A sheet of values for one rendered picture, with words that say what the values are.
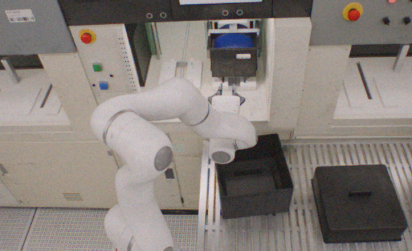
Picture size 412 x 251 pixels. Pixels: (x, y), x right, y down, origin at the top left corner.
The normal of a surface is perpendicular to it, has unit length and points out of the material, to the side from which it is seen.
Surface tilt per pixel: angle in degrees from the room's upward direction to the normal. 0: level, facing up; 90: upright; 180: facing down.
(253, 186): 0
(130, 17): 90
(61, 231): 0
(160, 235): 65
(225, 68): 93
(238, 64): 93
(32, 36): 90
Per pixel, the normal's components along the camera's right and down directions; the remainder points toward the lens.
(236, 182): -0.07, -0.67
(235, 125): 0.41, -0.33
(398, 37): -0.05, 0.74
